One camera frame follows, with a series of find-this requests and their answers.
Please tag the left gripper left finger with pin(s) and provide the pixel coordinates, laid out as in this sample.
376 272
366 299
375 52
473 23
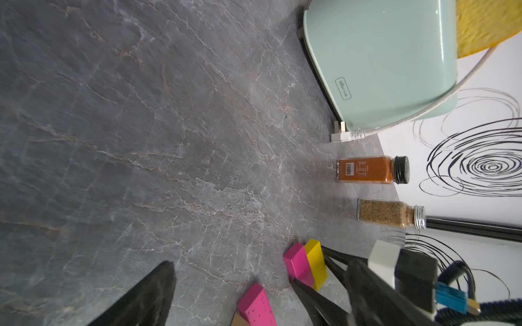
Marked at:
147 303

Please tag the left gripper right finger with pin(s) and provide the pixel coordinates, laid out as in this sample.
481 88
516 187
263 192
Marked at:
374 302

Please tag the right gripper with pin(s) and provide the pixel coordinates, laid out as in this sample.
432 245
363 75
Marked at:
415 275

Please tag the magenta speckled block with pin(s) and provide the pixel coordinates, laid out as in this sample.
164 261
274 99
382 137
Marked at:
255 308

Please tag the tan triangle block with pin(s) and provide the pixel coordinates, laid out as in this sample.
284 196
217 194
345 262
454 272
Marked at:
238 320

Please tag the yellow block near magenta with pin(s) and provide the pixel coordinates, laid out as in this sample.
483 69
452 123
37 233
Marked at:
317 264

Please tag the magenta block beside yellow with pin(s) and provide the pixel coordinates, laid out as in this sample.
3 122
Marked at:
297 264

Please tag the brown spice jar silver lid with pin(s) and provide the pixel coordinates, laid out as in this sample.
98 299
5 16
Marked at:
392 213

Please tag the red pepper spice jar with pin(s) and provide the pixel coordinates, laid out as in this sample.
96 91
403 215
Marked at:
378 169

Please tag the mint green toaster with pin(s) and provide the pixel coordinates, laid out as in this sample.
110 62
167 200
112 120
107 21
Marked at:
381 61

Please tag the front yellow toast slice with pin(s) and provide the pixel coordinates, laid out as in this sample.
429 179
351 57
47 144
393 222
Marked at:
483 24

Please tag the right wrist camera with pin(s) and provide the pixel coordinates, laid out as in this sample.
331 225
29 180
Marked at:
455 288

